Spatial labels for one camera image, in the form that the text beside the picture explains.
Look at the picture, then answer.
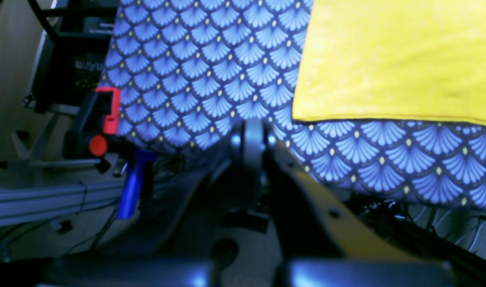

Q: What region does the blue plastic clip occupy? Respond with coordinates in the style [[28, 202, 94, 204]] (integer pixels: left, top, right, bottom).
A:
[[117, 148, 157, 220]]

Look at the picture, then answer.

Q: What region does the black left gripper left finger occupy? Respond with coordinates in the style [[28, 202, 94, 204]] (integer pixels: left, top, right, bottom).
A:
[[104, 120, 259, 256]]

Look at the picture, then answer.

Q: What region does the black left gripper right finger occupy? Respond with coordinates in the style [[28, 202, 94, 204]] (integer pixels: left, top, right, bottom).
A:
[[264, 128, 418, 261]]

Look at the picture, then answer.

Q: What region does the yellow T-shirt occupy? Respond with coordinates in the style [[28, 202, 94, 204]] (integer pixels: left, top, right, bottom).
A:
[[292, 0, 486, 126]]

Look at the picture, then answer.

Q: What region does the red table clamp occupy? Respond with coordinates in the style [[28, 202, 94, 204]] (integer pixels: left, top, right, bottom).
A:
[[63, 86, 121, 159]]

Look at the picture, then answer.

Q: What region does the black electronics box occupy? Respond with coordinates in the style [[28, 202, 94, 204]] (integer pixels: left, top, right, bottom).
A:
[[22, 0, 120, 113]]

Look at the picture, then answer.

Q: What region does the aluminium frame rail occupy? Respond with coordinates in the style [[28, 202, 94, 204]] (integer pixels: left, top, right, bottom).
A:
[[0, 181, 124, 227]]

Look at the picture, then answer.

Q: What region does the blue fan-patterned tablecloth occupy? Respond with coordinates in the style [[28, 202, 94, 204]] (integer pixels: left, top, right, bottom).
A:
[[100, 0, 486, 210]]

